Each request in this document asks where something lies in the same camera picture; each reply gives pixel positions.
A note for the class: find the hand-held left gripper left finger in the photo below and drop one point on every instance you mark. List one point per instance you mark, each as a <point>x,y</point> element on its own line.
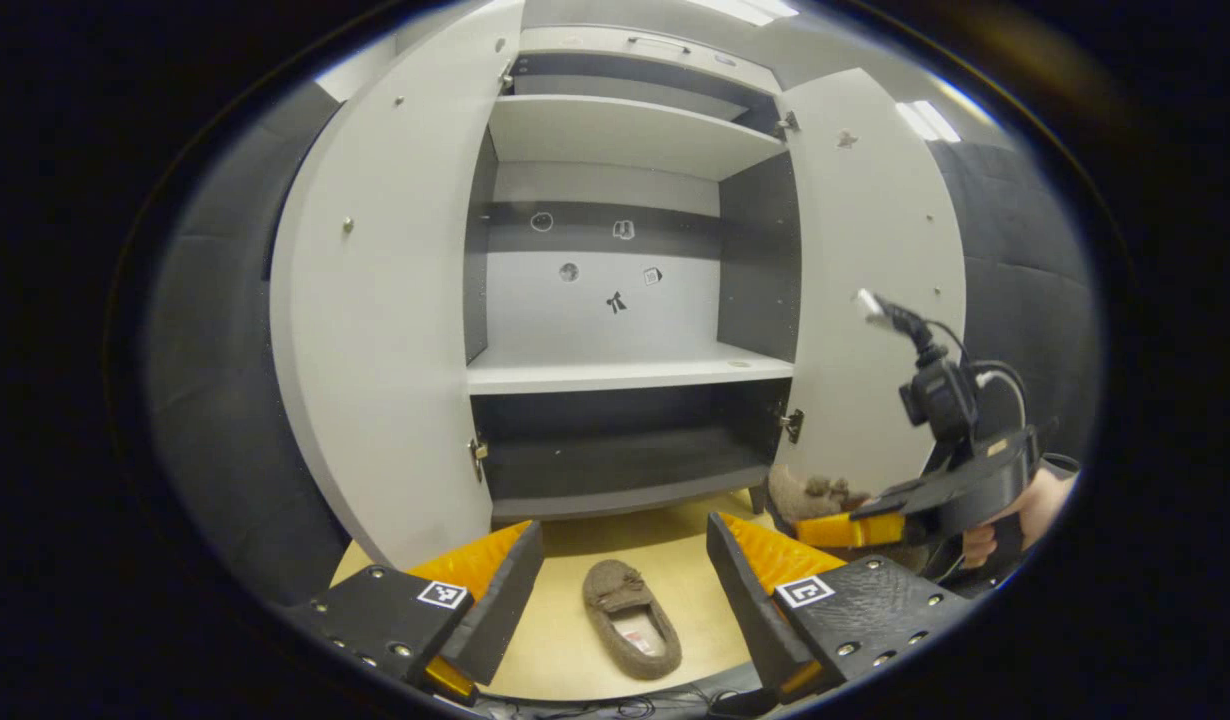
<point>495,600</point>

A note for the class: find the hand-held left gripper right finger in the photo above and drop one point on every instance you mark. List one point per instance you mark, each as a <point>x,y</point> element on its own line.
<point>745,590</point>

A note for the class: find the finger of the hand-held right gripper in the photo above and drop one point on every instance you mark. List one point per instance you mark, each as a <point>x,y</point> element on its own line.
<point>845,530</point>

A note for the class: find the brown fuzzy shoe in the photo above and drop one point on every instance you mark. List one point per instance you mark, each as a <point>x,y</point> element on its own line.
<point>810,492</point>
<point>630,620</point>

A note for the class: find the white shoe cabinet door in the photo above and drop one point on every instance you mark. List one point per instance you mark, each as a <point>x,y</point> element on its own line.
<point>385,330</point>
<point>875,220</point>

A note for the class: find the grey shoe cabinet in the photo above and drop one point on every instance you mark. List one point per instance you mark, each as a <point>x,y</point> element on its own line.
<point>625,130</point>

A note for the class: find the ceiling light panel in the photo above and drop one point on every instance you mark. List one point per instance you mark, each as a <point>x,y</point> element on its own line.
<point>927,122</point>
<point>745,10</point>

